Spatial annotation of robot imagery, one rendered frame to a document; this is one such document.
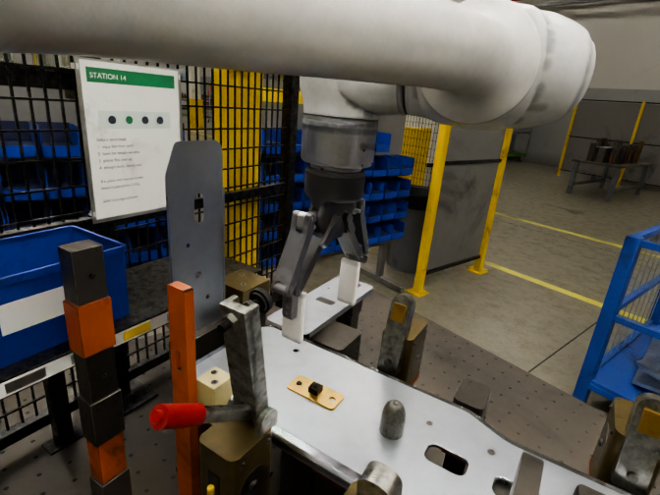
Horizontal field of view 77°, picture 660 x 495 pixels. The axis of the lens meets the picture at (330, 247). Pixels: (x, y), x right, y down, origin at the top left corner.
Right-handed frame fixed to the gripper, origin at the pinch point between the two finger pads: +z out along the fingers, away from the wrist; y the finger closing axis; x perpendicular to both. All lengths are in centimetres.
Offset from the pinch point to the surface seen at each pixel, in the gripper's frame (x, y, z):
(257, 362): -1.7, -15.2, -0.8
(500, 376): -20, 71, 43
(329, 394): -2.1, 0.8, 13.5
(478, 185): 49, 317, 28
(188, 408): -0.5, -23.4, 0.3
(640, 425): -39.6, 12.5, 6.3
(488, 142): 49, 318, -7
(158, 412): -0.1, -26.2, -1.0
